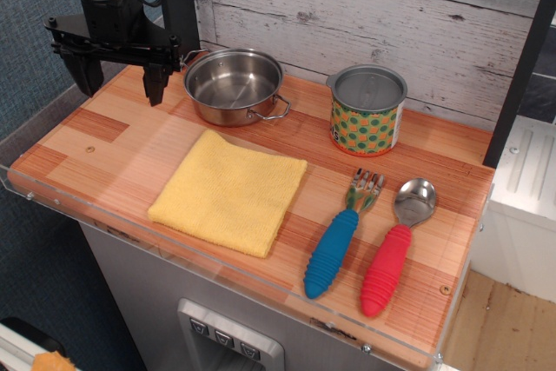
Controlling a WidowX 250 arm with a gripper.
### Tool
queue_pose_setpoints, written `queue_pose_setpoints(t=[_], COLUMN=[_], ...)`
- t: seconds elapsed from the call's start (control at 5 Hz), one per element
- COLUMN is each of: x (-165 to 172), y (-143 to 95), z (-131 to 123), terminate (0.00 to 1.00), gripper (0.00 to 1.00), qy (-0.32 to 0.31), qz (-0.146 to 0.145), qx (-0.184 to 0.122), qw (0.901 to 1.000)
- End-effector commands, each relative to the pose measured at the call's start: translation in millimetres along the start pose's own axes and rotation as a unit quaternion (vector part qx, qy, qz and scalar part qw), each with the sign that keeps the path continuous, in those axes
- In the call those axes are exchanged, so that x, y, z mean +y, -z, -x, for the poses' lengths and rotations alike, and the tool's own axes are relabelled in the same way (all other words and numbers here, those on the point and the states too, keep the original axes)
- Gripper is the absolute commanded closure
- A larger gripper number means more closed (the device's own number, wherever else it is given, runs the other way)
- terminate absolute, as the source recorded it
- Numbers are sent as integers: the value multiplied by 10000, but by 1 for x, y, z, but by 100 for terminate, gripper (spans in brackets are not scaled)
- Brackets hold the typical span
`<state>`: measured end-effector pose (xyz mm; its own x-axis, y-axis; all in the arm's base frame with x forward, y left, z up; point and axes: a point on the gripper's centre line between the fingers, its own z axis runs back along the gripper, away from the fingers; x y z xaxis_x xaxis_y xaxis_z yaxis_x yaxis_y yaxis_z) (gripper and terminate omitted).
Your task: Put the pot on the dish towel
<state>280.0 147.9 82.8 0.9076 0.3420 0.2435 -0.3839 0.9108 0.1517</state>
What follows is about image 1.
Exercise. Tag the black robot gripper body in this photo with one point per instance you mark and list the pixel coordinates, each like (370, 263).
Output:
(115, 31)

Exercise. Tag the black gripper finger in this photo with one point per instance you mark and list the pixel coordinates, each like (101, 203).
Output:
(86, 71)
(155, 80)

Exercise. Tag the stainless steel pot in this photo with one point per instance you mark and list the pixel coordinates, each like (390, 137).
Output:
(236, 87)

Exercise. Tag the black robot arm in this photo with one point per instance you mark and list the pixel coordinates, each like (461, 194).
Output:
(116, 31)

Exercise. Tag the yellow dish towel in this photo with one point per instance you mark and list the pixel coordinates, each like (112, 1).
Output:
(228, 195)

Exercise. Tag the grey toy fridge cabinet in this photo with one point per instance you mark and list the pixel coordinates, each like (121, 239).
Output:
(148, 275)

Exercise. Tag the patterned tin can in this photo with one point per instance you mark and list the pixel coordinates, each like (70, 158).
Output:
(367, 107)

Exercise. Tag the silver dispenser button panel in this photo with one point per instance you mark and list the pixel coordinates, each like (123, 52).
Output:
(215, 342)

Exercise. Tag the orange sponge object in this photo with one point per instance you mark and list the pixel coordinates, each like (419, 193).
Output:
(52, 361)

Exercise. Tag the white toy sink unit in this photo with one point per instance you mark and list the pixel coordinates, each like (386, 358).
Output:
(515, 241)

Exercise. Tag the clear acrylic guard rail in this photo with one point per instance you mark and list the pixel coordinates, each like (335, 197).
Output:
(108, 160)

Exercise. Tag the blue handled fork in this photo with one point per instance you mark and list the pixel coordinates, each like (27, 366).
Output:
(325, 262)

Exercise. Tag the red handled spoon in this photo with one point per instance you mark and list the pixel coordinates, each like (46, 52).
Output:
(414, 204)

